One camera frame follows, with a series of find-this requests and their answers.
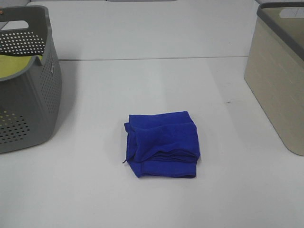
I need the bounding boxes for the beige storage basket grey rim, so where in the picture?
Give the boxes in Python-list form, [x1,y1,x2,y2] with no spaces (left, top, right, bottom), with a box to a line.
[244,1,304,156]

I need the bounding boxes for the yellow-green cloth in basket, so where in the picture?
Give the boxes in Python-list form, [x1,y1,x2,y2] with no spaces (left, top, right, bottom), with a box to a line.
[0,55,36,79]

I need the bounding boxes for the grey perforated laundry basket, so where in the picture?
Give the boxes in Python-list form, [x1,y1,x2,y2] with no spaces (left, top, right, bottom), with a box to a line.
[0,6,62,153]

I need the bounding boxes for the blue towel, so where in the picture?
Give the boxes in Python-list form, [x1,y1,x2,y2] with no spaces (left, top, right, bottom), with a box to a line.
[124,111,200,178]

